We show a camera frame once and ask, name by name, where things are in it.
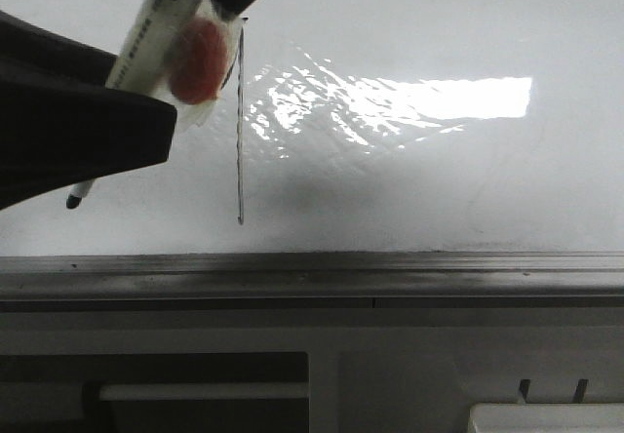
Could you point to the dark left hook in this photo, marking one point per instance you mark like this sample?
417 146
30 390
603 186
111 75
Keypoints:
523 390

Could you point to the dark right hook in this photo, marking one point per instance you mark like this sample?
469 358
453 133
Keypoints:
580 390

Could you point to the dark hook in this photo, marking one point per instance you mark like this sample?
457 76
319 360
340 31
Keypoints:
580 390
523 390

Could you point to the white box lower right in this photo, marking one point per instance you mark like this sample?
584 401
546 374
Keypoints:
546 418

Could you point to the white whiteboard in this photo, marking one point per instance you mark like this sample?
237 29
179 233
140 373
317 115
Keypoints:
381 125

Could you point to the white whiteboard marker pen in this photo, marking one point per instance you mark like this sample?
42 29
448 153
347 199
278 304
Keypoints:
149 52

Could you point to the grey aluminium marker tray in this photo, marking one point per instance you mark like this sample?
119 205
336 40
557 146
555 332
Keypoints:
311 275

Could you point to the red magnet taped to marker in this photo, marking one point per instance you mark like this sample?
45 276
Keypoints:
199 64

